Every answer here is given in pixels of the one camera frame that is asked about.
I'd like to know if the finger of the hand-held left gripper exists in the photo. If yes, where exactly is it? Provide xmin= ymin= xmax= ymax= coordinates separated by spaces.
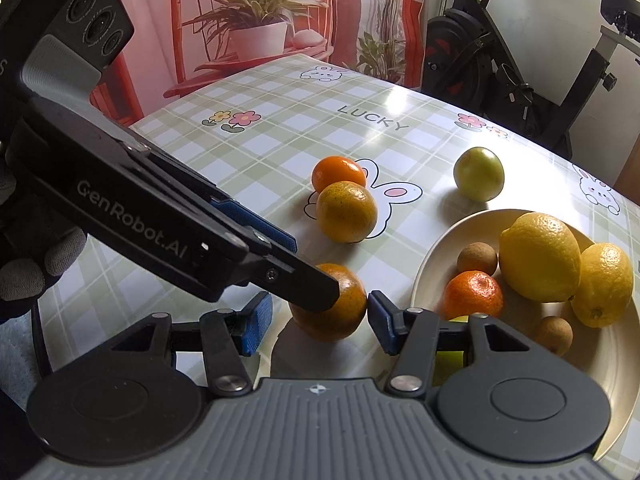
xmin=209 ymin=198 xmax=298 ymax=257
xmin=220 ymin=232 xmax=343 ymax=314

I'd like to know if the yellow-green round fruit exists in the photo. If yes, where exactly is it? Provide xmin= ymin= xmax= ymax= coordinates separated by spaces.
xmin=432 ymin=315 xmax=473 ymax=386

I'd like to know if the green plaid tablecloth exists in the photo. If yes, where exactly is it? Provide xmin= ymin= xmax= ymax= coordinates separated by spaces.
xmin=32 ymin=52 xmax=640 ymax=476

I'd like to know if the cream round plate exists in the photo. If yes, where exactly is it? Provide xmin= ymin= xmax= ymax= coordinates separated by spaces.
xmin=410 ymin=208 xmax=640 ymax=463

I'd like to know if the small yellow lemon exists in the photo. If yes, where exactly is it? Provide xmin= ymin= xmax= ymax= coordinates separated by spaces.
xmin=571 ymin=242 xmax=635 ymax=329

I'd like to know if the black exercise bike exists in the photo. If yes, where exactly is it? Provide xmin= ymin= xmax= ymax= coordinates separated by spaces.
xmin=422 ymin=0 xmax=640 ymax=158

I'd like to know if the bright orange tangerine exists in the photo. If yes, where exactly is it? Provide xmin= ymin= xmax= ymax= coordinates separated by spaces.
xmin=311 ymin=156 xmax=368 ymax=194
xmin=441 ymin=270 xmax=504 ymax=322

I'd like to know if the large yellow lemon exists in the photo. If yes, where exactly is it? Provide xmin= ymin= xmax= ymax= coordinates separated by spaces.
xmin=498 ymin=212 xmax=582 ymax=304

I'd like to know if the dull speckled orange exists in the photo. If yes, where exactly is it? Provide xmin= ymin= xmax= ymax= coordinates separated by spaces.
xmin=290 ymin=263 xmax=369 ymax=343
xmin=316 ymin=180 xmax=378 ymax=244

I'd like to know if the blue-grey towel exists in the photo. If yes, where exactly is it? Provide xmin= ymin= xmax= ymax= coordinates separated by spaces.
xmin=0 ymin=317 xmax=51 ymax=401

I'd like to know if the light wooden board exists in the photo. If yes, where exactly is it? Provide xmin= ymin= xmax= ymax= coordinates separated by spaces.
xmin=612 ymin=132 xmax=640 ymax=191

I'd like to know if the green round citrus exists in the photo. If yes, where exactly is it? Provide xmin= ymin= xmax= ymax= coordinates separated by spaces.
xmin=453 ymin=146 xmax=505 ymax=203

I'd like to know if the small brown longan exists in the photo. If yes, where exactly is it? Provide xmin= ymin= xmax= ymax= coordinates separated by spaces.
xmin=456 ymin=241 xmax=499 ymax=277
xmin=532 ymin=315 xmax=574 ymax=357

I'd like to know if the person's left hand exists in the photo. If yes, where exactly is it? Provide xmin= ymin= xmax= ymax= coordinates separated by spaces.
xmin=0 ymin=160 xmax=89 ymax=327

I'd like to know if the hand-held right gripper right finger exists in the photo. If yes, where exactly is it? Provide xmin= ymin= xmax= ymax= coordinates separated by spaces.
xmin=367 ymin=290 xmax=531 ymax=396

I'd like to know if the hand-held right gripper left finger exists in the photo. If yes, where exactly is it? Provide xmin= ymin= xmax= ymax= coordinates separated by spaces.
xmin=109 ymin=290 xmax=274 ymax=395

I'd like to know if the pink printed wall cloth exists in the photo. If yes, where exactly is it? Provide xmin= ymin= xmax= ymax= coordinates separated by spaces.
xmin=87 ymin=0 xmax=431 ymax=128

